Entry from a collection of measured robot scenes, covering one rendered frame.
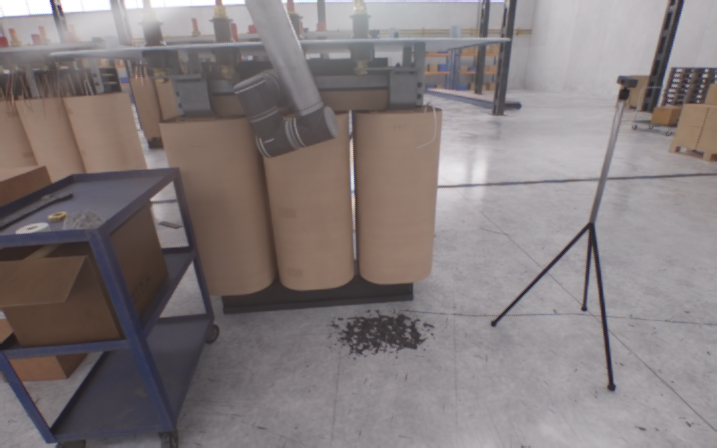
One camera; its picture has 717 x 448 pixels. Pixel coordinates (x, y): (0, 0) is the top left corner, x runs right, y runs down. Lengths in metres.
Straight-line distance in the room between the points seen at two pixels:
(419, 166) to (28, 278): 1.42
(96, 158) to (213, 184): 2.25
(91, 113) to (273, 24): 2.81
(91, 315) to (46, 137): 2.89
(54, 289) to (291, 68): 0.87
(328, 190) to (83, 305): 1.00
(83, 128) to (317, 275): 2.65
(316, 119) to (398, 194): 0.66
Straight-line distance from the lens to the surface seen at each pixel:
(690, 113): 7.31
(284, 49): 1.14
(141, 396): 1.70
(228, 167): 1.65
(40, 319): 1.38
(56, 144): 4.03
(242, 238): 1.77
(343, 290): 2.04
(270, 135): 1.22
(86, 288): 1.24
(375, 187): 1.65
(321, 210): 1.65
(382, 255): 1.79
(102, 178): 1.77
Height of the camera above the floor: 1.25
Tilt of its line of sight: 24 degrees down
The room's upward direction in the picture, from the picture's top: 2 degrees counter-clockwise
